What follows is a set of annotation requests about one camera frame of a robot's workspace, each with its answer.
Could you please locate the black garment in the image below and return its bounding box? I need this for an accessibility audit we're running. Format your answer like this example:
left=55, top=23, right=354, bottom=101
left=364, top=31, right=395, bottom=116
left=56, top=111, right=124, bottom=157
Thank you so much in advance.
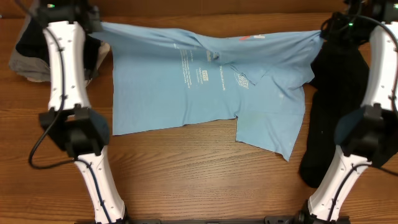
left=299, top=42, right=369, bottom=188

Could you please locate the light blue printed t-shirt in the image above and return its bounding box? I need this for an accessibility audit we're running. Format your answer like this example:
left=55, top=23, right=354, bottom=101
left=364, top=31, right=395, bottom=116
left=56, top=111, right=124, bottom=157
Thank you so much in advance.
left=94, top=22, right=323, bottom=159

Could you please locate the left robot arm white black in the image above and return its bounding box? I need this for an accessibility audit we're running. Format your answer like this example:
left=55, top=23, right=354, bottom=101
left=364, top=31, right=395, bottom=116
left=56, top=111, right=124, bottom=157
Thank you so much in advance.
left=28, top=1, right=130, bottom=223

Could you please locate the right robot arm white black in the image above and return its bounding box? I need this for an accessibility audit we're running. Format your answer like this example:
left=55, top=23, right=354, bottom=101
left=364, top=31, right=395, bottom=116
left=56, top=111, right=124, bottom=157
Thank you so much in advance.
left=265, top=1, right=397, bottom=223

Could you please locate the folded grey garment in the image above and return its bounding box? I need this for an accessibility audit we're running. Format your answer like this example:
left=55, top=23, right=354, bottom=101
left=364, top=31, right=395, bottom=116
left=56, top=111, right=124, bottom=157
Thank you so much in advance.
left=9, top=17, right=96, bottom=82

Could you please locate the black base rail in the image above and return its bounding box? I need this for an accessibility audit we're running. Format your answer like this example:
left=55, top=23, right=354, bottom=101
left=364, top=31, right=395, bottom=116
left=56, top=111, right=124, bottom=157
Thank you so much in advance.
left=74, top=215, right=351, bottom=224

